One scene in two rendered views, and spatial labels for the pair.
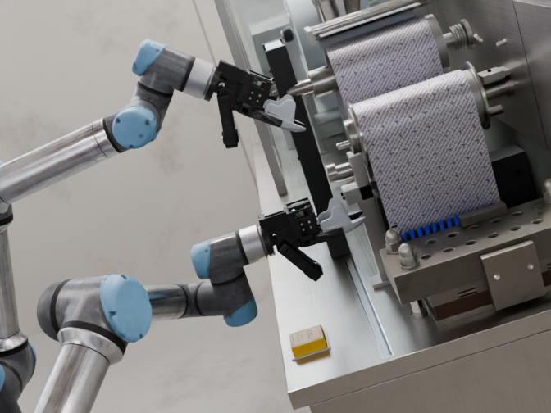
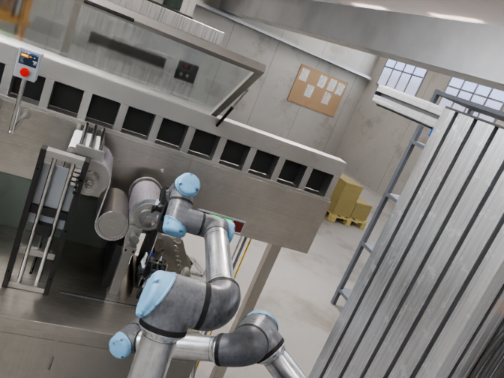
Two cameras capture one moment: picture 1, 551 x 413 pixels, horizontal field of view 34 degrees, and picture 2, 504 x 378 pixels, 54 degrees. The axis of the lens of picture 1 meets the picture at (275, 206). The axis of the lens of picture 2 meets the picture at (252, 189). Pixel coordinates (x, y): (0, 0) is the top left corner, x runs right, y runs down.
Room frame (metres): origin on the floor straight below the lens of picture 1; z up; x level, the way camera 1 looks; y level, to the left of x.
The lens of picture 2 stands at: (2.18, 1.57, 1.99)
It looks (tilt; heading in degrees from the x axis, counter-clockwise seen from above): 15 degrees down; 247
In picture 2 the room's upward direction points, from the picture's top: 23 degrees clockwise
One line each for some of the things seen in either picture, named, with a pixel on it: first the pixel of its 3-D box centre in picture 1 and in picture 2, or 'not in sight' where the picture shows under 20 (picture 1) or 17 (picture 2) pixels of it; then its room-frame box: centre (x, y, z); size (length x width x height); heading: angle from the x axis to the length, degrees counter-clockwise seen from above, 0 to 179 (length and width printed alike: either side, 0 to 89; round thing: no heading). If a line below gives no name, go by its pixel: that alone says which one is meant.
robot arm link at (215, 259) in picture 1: (220, 256); not in sight; (1.76, 0.14, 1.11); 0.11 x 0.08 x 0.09; 88
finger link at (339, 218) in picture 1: (341, 218); not in sight; (1.72, -0.12, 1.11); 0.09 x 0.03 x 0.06; 79
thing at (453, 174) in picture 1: (436, 184); (151, 237); (1.74, -0.33, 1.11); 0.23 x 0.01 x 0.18; 88
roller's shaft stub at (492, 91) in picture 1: (494, 89); not in sight; (1.79, -0.51, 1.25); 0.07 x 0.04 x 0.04; 88
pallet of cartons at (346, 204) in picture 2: not in sight; (337, 193); (-2.15, -5.38, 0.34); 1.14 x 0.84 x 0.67; 95
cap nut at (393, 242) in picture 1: (393, 239); not in sight; (1.67, -0.20, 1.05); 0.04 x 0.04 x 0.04
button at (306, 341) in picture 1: (307, 340); not in sight; (1.65, 0.02, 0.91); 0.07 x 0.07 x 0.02; 88
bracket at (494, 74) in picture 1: (493, 73); not in sight; (1.79, -0.51, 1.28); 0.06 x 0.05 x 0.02; 88
